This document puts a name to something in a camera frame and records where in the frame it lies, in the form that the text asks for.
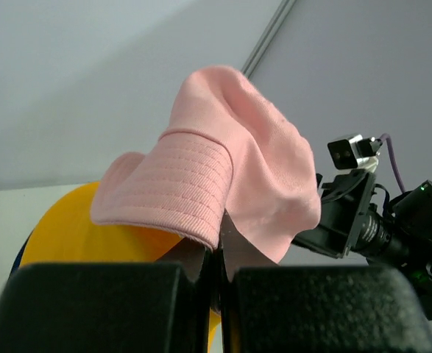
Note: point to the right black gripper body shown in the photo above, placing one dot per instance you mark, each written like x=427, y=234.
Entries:
x=372, y=237

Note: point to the pink hat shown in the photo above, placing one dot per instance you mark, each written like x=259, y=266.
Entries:
x=226, y=149

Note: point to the yellow bucket hat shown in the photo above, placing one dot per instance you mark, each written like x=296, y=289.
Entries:
x=66, y=234

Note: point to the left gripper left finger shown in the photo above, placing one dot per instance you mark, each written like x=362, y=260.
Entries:
x=110, y=307

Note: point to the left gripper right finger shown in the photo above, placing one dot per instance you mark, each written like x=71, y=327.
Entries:
x=353, y=308

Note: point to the right aluminium frame post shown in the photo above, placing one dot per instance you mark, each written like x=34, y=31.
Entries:
x=268, y=35

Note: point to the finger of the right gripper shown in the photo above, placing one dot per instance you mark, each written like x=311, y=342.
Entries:
x=341, y=217
x=320, y=187

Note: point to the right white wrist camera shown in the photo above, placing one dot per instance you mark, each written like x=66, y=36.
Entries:
x=355, y=152

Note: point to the dark blue bucket hat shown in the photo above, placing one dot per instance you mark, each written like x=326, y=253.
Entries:
x=17, y=261

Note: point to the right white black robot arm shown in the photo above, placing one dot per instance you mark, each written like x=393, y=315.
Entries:
x=398, y=234

